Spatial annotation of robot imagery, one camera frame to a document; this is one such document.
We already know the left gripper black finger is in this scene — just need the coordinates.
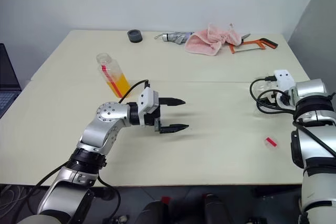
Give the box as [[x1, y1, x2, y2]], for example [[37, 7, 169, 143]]
[[159, 97, 187, 107], [159, 123, 190, 134]]

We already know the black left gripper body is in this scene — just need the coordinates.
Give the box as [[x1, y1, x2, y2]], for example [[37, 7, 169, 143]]
[[144, 98, 163, 133]]

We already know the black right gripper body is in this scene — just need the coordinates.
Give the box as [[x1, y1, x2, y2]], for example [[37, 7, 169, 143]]
[[266, 91, 286, 108]]

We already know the clear wine glass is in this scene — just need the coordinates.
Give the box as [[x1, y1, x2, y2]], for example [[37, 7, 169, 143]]
[[253, 77, 276, 116]]

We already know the bottle with orange liquid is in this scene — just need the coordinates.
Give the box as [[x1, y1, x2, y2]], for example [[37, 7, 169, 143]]
[[96, 52, 131, 98]]

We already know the clear cap with red label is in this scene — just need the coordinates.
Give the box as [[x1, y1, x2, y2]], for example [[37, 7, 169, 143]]
[[264, 136, 279, 151]]

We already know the folded grey umbrella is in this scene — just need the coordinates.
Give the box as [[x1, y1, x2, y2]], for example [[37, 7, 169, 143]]
[[154, 31, 195, 45]]

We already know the pink terry towel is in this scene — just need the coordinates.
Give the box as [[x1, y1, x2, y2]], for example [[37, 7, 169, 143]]
[[184, 23, 242, 57]]

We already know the black tape roll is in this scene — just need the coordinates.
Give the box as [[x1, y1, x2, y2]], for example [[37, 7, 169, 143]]
[[127, 29, 143, 43]]

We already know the dark rounded shape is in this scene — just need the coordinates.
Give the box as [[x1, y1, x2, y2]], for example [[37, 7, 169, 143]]
[[201, 193, 227, 224], [140, 196, 171, 224]]

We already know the dark laptop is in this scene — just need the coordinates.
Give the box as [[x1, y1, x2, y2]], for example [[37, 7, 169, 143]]
[[0, 42, 22, 120]]

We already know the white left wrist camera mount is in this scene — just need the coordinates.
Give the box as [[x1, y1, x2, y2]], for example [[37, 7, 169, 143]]
[[136, 89, 160, 127]]

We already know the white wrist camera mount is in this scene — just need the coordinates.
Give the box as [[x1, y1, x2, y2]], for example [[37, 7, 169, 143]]
[[136, 89, 160, 127], [272, 69, 297, 96]]

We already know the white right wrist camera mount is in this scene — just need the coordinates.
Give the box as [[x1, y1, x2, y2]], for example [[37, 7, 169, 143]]
[[272, 69, 297, 96]]

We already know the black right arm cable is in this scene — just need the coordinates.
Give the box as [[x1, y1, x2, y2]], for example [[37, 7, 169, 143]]
[[249, 76, 336, 156]]

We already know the orange hacksaw with black handle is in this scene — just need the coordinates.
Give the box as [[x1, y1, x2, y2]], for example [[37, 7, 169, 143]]
[[228, 37, 278, 55]]

